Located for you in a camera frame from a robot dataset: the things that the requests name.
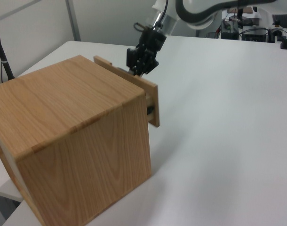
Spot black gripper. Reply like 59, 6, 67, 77
126, 26, 168, 77

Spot wooden drawer with black handle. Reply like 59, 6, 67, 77
93, 56, 160, 128

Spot light wooden drawer cabinet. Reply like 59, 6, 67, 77
0, 55, 153, 226

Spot small black box green part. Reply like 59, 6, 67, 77
222, 19, 239, 40

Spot black monitor stand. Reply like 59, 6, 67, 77
229, 6, 247, 24

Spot black electronics box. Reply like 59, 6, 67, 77
241, 28, 269, 42

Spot black keyboard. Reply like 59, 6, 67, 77
271, 14, 287, 26

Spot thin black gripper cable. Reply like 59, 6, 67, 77
133, 0, 169, 32

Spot black corrugated hose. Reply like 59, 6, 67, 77
175, 0, 239, 24

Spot grey partition post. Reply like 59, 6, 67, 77
66, 0, 82, 42

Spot black camera pole with band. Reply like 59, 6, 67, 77
0, 20, 16, 81

